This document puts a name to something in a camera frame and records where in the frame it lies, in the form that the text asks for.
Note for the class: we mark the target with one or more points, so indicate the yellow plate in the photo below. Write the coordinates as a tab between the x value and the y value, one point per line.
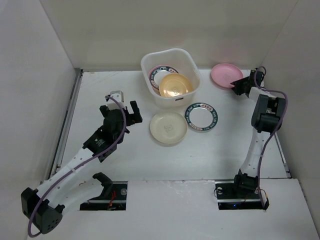
175	84

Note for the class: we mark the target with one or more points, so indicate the cream white plate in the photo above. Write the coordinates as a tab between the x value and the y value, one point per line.
168	127

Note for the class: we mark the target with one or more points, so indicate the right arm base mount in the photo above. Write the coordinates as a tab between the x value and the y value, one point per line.
241	193

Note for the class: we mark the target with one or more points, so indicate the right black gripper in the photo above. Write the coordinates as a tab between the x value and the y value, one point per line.
246	84

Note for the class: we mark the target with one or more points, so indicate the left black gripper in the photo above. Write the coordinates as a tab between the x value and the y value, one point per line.
135	117

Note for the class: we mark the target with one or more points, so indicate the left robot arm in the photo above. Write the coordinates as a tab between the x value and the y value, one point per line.
78	181

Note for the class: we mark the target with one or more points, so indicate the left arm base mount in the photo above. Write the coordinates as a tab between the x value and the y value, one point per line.
113	196

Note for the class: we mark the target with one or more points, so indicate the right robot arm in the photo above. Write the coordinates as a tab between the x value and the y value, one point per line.
270	109

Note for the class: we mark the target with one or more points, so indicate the green rimmed plate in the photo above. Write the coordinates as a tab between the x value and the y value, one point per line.
201	116
155	75

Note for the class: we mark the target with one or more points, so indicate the translucent white plastic bin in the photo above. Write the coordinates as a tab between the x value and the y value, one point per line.
156	65

